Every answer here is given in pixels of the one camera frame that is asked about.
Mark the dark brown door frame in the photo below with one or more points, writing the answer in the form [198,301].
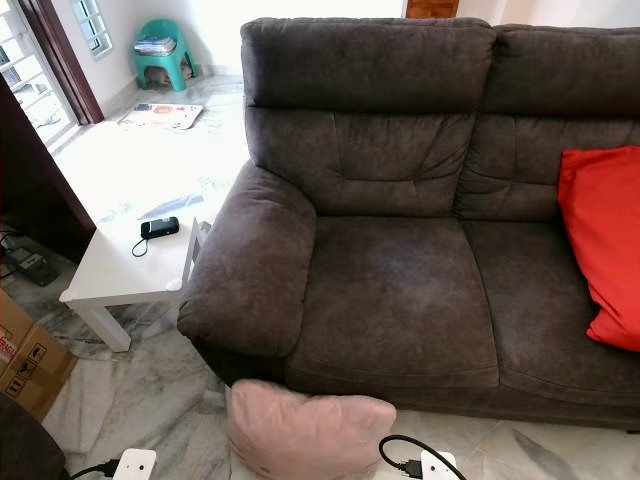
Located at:
[65,60]

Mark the black power adapter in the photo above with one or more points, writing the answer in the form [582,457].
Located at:
[32,265]

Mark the colourful printed floor mat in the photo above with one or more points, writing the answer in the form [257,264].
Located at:
[160,116]

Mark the pink plush pillow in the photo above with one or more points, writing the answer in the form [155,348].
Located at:
[300,440]

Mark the dark brown armchair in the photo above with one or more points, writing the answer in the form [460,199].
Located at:
[30,450]

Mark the green plastic stool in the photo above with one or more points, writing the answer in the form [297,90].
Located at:
[163,63]

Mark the stack of books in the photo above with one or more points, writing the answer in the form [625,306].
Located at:
[154,46]

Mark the white louvre window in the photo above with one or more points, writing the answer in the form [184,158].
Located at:
[92,25]

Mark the dark wooden cabinet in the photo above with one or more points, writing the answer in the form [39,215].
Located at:
[40,190]

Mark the red pillow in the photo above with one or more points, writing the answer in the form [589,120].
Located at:
[605,240]

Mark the white metal door grille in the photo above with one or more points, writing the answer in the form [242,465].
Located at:
[25,70]

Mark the dark brown fabric sofa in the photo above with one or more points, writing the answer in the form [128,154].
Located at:
[400,290]

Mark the white side table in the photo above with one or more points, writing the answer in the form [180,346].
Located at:
[125,270]

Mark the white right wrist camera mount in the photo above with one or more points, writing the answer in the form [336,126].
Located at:
[438,468]

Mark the brown cardboard box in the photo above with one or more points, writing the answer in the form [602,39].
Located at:
[35,370]

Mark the brown wooden door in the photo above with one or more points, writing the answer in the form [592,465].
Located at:
[430,8]

